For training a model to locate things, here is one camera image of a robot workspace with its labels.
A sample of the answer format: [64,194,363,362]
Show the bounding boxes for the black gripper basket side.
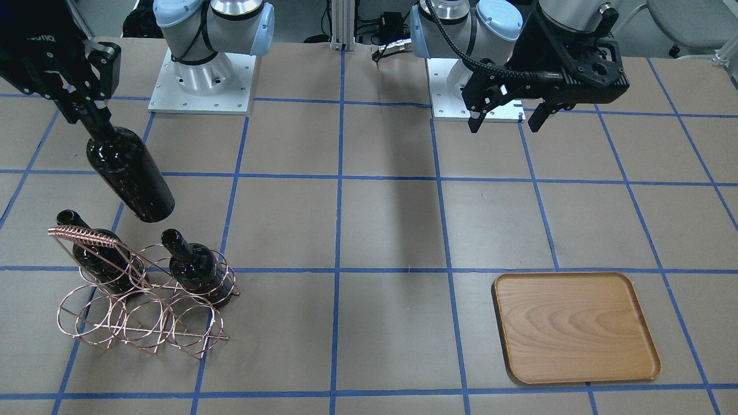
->
[1,1,122,124]

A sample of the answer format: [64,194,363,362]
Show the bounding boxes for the black gripper tray side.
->
[464,15,630,133]

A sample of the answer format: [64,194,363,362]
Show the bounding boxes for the dark wine bottle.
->
[72,244,148,296]
[73,103,176,223]
[160,228,233,309]

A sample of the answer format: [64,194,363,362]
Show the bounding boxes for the wooden tray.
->
[491,271,662,384]

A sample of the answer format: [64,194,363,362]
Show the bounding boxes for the grey chair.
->
[612,1,737,68]

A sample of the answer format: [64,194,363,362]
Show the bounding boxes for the black braided cable tray side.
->
[412,1,563,82]

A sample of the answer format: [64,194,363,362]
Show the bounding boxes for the arm base plate tray side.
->
[426,58,525,123]

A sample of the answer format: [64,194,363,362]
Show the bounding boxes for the arm base plate basket side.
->
[148,50,259,115]

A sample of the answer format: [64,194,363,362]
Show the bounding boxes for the tangled black cables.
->
[355,0,424,64]

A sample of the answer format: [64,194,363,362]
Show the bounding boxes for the aluminium frame post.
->
[329,0,358,52]

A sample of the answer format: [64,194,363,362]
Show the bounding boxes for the copper wire bottle basket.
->
[47,225,230,359]

